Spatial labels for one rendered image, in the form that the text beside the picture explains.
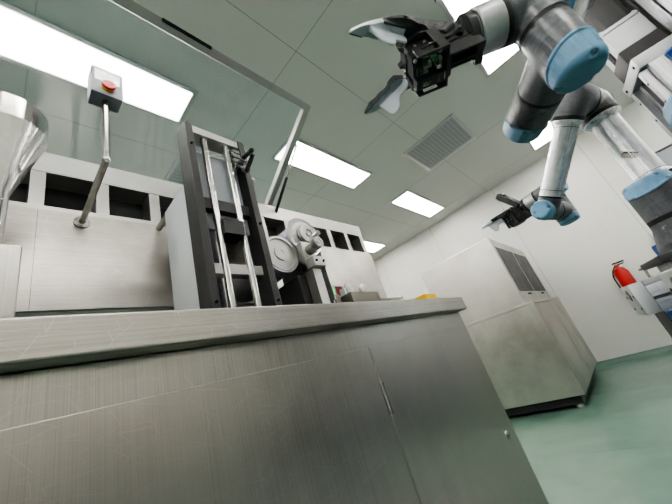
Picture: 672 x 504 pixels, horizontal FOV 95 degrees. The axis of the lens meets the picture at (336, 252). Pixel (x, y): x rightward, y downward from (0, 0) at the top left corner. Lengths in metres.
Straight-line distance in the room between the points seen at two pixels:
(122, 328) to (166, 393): 0.09
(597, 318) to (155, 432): 5.08
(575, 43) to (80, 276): 1.17
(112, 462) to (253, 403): 0.15
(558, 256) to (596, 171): 1.20
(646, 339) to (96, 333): 5.19
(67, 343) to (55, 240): 0.78
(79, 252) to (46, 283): 0.12
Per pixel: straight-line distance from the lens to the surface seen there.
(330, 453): 0.52
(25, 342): 0.38
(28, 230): 1.15
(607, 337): 5.23
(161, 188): 1.35
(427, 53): 0.58
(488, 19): 0.65
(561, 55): 0.62
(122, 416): 0.40
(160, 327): 0.40
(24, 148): 0.97
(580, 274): 5.22
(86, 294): 1.08
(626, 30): 1.22
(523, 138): 0.75
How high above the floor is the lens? 0.77
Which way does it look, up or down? 22 degrees up
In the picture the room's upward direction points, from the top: 19 degrees counter-clockwise
